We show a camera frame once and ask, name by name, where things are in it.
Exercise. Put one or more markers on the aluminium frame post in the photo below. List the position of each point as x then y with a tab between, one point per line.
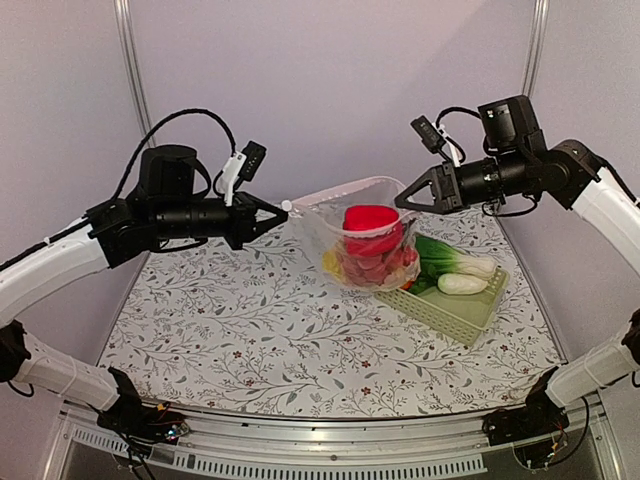
536	43
124	23

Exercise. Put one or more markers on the green white bok choy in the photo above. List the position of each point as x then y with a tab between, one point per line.
437	258

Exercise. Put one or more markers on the yellow napa cabbage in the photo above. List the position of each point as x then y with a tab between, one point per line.
332	263

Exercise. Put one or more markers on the left aluminium frame post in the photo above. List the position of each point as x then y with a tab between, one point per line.
124	23

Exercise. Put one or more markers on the floral tablecloth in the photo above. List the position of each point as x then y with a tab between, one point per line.
263	331

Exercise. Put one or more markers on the beige perforated plastic basket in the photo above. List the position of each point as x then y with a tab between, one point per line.
461	317

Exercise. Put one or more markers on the clear zip top bag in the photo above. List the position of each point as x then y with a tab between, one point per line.
317	219

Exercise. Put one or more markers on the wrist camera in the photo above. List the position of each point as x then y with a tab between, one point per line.
437	141
240	168

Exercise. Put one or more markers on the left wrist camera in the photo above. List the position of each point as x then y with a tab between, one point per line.
240	168

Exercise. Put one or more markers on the right aluminium frame post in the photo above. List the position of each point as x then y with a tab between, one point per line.
536	43

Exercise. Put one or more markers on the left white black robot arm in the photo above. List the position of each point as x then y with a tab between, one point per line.
175	199

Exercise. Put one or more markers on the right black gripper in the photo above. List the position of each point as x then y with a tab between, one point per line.
444	188

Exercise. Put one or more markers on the white radish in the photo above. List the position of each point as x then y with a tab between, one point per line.
461	284

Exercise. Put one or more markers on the aluminium front rail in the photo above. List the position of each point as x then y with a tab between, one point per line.
234	445

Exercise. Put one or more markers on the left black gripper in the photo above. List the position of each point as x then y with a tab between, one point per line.
244	228

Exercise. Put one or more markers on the red bell pepper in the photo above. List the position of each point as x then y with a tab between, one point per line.
371	230

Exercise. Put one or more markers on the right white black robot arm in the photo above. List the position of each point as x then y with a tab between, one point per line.
518	162

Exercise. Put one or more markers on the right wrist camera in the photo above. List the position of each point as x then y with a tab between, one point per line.
437	141

